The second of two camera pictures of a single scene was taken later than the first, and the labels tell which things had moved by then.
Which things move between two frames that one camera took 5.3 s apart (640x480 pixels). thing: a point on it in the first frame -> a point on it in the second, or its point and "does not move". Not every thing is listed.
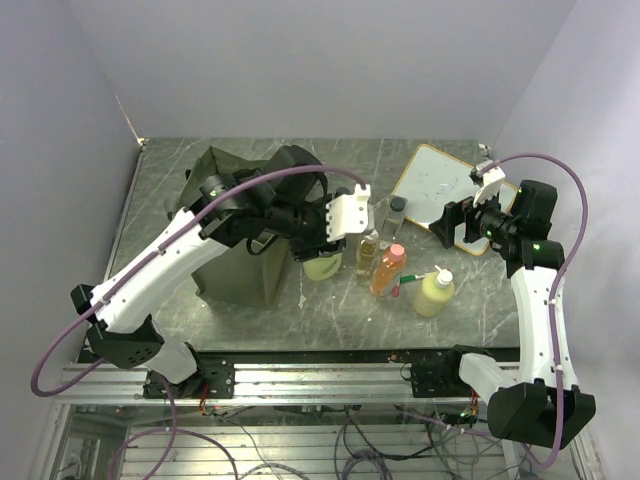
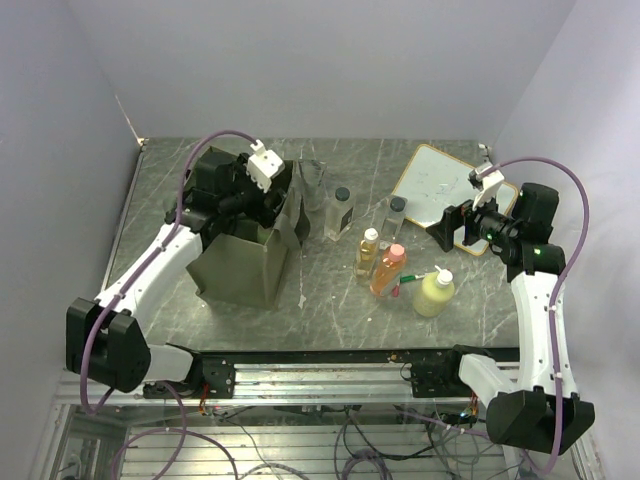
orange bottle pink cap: [388, 270] does not move
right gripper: [456, 213] does not move
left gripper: [319, 245] -> [260, 212]
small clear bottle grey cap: [393, 218] does not move
